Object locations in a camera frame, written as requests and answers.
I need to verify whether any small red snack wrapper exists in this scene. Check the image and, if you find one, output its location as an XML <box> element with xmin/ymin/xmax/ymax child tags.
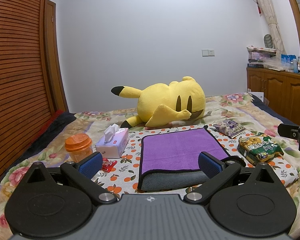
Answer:
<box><xmin>101</xmin><ymin>158</ymin><xmax>117</xmax><ymax>173</ymax></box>

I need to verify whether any pink tissue box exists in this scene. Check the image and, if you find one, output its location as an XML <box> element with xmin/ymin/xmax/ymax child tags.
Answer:
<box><xmin>95</xmin><ymin>124</ymin><xmax>129</xmax><ymax>159</ymax></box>

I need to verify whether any stack of boxes on cabinet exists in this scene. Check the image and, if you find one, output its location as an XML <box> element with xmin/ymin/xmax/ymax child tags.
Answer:
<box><xmin>247</xmin><ymin>46</ymin><xmax>276</xmax><ymax>68</ymax></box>

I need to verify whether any dark blue mattress sheet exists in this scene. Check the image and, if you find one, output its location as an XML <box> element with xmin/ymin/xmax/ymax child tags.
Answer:
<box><xmin>250</xmin><ymin>93</ymin><xmax>300</xmax><ymax>126</ymax></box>

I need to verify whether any green yellow snack bag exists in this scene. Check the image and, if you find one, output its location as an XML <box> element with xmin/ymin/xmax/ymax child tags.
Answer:
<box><xmin>237</xmin><ymin>134</ymin><xmax>283</xmax><ymax>166</ymax></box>

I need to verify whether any orange lidded plastic cup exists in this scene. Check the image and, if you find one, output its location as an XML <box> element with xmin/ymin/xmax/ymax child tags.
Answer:
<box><xmin>65</xmin><ymin>133</ymin><xmax>93</xmax><ymax>163</ymax></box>

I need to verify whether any white wall switch plate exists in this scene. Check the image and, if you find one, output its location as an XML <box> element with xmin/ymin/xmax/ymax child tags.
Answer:
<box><xmin>202</xmin><ymin>49</ymin><xmax>215</xmax><ymax>57</ymax></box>

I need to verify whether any yellow Pikachu plush toy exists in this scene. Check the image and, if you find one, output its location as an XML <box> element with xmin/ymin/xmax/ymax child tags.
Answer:
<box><xmin>111</xmin><ymin>76</ymin><xmax>206</xmax><ymax>128</ymax></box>

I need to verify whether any beige tied curtain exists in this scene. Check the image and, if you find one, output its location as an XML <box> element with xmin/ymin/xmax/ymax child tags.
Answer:
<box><xmin>257</xmin><ymin>0</ymin><xmax>286</xmax><ymax>57</ymax></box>

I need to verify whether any floral bed blanket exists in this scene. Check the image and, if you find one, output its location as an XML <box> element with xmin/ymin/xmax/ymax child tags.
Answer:
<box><xmin>0</xmin><ymin>93</ymin><xmax>300</xmax><ymax>239</ymax></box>

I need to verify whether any purple and grey towel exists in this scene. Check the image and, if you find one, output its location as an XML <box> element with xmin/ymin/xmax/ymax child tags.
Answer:
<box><xmin>138</xmin><ymin>126</ymin><xmax>236</xmax><ymax>192</ymax></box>

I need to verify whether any purple snack packet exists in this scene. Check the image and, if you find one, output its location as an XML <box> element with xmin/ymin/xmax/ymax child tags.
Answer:
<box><xmin>213</xmin><ymin>119</ymin><xmax>245</xmax><ymax>139</ymax></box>

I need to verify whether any small grey desk fan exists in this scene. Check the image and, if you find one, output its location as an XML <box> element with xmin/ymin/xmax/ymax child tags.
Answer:
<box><xmin>263</xmin><ymin>34</ymin><xmax>274</xmax><ymax>49</ymax></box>

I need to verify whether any blue box on cabinet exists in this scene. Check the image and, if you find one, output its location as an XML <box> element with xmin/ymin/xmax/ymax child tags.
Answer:
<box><xmin>281</xmin><ymin>54</ymin><xmax>296</xmax><ymax>69</ymax></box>

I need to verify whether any wooden sideboard cabinet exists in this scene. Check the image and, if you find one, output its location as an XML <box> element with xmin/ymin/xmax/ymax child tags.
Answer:
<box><xmin>247</xmin><ymin>67</ymin><xmax>300</xmax><ymax>125</ymax></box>

